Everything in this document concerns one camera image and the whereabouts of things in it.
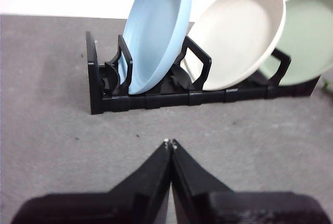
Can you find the blue plate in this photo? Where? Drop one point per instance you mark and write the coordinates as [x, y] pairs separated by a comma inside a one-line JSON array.
[[156, 26]]

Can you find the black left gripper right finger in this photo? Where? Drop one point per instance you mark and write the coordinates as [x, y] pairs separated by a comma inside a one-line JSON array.
[[221, 205]]

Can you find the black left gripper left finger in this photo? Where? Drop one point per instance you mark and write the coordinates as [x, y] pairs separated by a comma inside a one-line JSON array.
[[130, 203]]

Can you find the black plate rack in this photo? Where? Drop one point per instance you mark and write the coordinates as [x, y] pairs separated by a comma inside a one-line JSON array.
[[166, 102]]

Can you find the beige plate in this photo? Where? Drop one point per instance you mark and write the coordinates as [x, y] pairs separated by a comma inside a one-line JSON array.
[[234, 39]]

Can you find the green plate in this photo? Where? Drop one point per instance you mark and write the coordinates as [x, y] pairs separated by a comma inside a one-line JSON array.
[[307, 39]]

